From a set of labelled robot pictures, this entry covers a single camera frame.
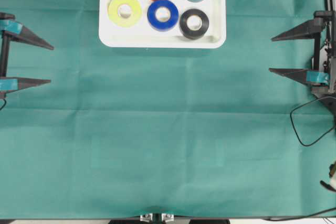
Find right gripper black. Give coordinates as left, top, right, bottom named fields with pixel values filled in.
left=269, top=10, right=335, bottom=98

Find right black camera cable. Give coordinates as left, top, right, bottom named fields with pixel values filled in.
left=290, top=96, right=336, bottom=147

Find green table cloth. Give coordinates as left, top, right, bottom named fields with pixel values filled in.
left=1, top=0, right=335, bottom=219

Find metal table clamp brackets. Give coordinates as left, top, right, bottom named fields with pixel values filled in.
left=140, top=213, right=174, bottom=223

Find blue tape roll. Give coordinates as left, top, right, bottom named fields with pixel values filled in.
left=147, top=0, right=179, bottom=31

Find yellow tape roll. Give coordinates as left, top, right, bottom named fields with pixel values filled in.
left=108, top=0, right=142, bottom=27

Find white plastic case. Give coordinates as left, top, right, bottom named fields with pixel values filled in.
left=99, top=0, right=227, bottom=49

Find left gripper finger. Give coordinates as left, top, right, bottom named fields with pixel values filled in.
left=1, top=13, right=54, bottom=50
left=1, top=77, right=51, bottom=93

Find white object at edge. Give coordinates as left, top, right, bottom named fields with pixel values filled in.
left=320, top=163, right=335, bottom=192

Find black tape roll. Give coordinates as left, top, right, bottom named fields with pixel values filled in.
left=179, top=8, right=209, bottom=40

